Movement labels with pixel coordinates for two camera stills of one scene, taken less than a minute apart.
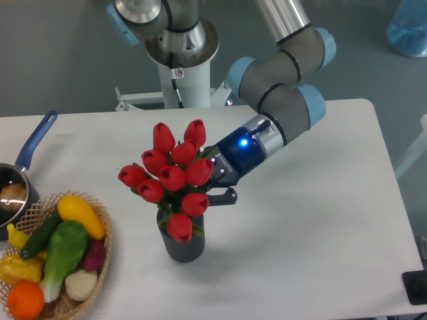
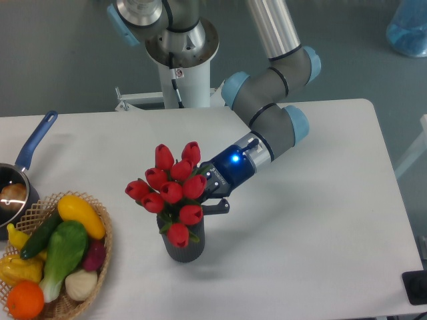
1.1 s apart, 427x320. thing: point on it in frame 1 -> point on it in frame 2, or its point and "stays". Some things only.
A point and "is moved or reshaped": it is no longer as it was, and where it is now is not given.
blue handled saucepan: [18, 192] stays
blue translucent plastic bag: [407, 33] stays
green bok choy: [67, 243] stays
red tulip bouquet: [173, 173] is moved or reshaped
